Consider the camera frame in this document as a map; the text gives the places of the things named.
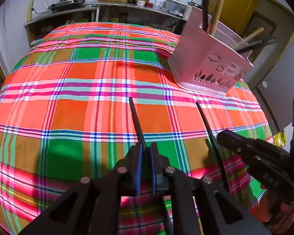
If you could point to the pink plastic utensil basket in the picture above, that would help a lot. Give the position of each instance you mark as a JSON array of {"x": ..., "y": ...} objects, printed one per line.
[{"x": 198, "y": 53}]

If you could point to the yellow wooden door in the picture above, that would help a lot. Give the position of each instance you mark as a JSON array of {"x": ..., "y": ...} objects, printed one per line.
[{"x": 242, "y": 2}]

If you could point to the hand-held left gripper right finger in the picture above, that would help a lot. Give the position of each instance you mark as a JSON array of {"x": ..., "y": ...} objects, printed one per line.
[{"x": 153, "y": 171}]

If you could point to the person's right hand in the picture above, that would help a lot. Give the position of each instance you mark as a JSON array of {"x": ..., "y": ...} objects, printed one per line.
[{"x": 264, "y": 213}]

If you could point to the black chopstick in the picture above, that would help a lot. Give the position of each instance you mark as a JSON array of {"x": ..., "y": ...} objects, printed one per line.
[
  {"x": 204, "y": 5},
  {"x": 259, "y": 44},
  {"x": 207, "y": 124},
  {"x": 137, "y": 122}
]

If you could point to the kitchen counter shelf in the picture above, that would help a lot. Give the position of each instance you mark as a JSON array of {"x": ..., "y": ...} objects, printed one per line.
[{"x": 112, "y": 6}]

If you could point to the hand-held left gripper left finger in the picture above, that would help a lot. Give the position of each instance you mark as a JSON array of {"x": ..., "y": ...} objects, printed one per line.
[{"x": 138, "y": 169}]

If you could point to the grey door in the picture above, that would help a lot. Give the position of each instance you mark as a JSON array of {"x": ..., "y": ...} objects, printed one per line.
[{"x": 276, "y": 66}]

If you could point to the red jars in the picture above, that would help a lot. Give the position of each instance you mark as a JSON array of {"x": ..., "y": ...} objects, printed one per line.
[{"x": 142, "y": 0}]

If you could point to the yellow packet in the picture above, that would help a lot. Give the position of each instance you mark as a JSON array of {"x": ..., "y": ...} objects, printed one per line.
[{"x": 280, "y": 138}]

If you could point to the yellow power strip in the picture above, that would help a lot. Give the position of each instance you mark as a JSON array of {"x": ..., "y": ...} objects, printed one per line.
[{"x": 30, "y": 9}]

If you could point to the wooden chopstick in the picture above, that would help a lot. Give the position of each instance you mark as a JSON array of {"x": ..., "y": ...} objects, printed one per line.
[
  {"x": 219, "y": 7},
  {"x": 252, "y": 35},
  {"x": 200, "y": 225}
]

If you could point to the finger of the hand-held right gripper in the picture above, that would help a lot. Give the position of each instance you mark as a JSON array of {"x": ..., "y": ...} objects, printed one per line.
[
  {"x": 232, "y": 140},
  {"x": 250, "y": 160}
]

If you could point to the plaid tablecloth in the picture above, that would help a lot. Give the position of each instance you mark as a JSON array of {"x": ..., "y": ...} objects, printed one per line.
[{"x": 76, "y": 102}]

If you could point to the white plastic container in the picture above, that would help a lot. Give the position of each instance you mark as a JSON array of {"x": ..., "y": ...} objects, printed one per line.
[{"x": 172, "y": 6}]

